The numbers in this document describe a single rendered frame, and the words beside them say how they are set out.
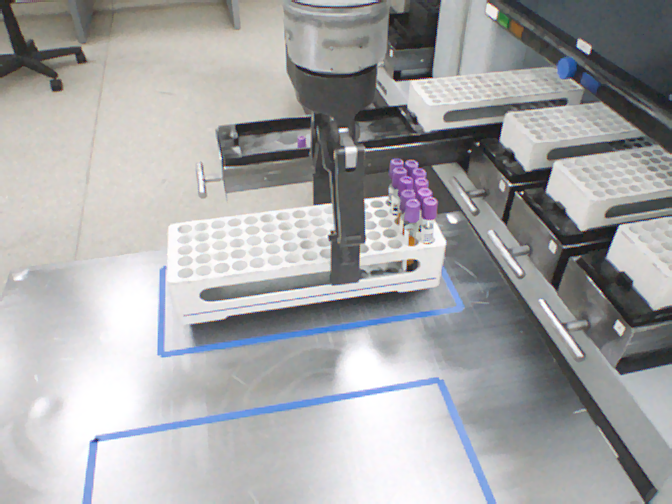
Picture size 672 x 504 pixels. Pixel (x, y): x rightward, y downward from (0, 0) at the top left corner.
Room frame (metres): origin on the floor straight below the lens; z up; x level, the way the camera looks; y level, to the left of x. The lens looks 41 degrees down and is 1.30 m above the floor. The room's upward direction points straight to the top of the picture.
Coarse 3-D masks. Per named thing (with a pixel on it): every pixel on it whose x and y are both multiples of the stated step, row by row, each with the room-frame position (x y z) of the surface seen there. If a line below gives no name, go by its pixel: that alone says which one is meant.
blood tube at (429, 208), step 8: (424, 200) 0.48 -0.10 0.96; (432, 200) 0.48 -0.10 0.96; (424, 208) 0.47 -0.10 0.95; (432, 208) 0.47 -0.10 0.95; (424, 216) 0.47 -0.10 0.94; (432, 216) 0.47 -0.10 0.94; (424, 224) 0.47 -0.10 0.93; (432, 224) 0.47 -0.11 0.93; (424, 232) 0.47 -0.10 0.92; (432, 232) 0.47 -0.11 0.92; (424, 240) 0.47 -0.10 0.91; (432, 240) 0.47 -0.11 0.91
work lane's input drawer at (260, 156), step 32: (224, 128) 0.89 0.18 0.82; (256, 128) 0.91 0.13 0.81; (288, 128) 0.91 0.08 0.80; (384, 128) 0.91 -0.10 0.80; (416, 128) 0.89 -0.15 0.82; (480, 128) 0.89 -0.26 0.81; (224, 160) 0.79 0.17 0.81; (256, 160) 0.80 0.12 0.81; (288, 160) 0.80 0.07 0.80; (384, 160) 0.84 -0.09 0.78; (416, 160) 0.85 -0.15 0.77; (448, 160) 0.87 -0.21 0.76
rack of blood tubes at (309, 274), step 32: (192, 224) 0.51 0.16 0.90; (224, 224) 0.51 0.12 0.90; (256, 224) 0.51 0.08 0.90; (288, 224) 0.51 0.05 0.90; (320, 224) 0.52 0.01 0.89; (384, 224) 0.52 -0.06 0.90; (192, 256) 0.45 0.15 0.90; (224, 256) 0.46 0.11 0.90; (256, 256) 0.47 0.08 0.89; (288, 256) 0.46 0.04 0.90; (320, 256) 0.46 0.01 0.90; (384, 256) 0.46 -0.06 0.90; (416, 256) 0.46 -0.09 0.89; (192, 288) 0.42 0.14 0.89; (224, 288) 0.46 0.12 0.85; (256, 288) 0.46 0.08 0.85; (288, 288) 0.46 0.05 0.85; (320, 288) 0.44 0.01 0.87; (352, 288) 0.45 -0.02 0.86; (384, 288) 0.46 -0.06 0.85; (416, 288) 0.46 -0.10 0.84; (192, 320) 0.41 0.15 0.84
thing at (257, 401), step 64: (128, 256) 0.55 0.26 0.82; (448, 256) 0.55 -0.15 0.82; (0, 320) 0.44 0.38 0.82; (64, 320) 0.44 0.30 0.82; (128, 320) 0.44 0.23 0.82; (256, 320) 0.44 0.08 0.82; (320, 320) 0.44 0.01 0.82; (384, 320) 0.44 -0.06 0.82; (448, 320) 0.44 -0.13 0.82; (512, 320) 0.44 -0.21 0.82; (0, 384) 0.35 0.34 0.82; (64, 384) 0.35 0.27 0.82; (128, 384) 0.35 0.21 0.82; (192, 384) 0.35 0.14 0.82; (256, 384) 0.35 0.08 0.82; (320, 384) 0.35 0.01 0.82; (384, 384) 0.35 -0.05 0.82; (448, 384) 0.35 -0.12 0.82; (512, 384) 0.35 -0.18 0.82; (0, 448) 0.28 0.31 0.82; (64, 448) 0.28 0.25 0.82; (128, 448) 0.28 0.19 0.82; (192, 448) 0.28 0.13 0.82; (256, 448) 0.28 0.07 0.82; (320, 448) 0.28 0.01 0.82; (384, 448) 0.28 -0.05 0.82; (448, 448) 0.28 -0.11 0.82; (512, 448) 0.28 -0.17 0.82; (576, 448) 0.28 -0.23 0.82
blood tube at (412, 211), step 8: (408, 208) 0.47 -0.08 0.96; (416, 208) 0.46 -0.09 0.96; (408, 216) 0.47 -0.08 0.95; (416, 216) 0.47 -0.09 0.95; (408, 224) 0.47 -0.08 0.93; (416, 224) 0.47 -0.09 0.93; (408, 232) 0.47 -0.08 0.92; (416, 232) 0.47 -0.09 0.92; (408, 240) 0.47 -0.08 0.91; (408, 264) 0.47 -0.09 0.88
